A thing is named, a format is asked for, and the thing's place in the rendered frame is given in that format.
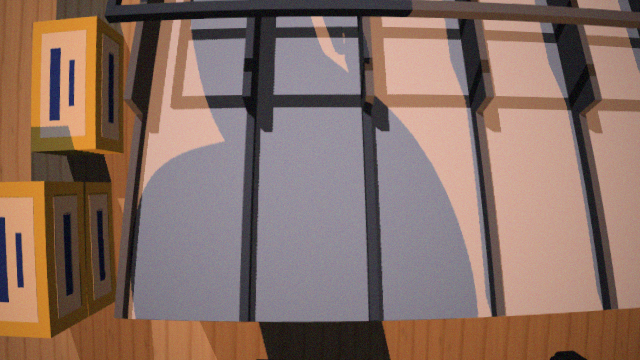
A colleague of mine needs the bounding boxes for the yellow butter carton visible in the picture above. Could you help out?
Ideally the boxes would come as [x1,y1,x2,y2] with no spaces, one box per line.
[83,182,116,317]
[31,16,124,156]
[0,181,88,338]

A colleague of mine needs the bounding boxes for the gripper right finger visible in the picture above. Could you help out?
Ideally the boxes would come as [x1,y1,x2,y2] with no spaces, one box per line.
[550,351,587,360]

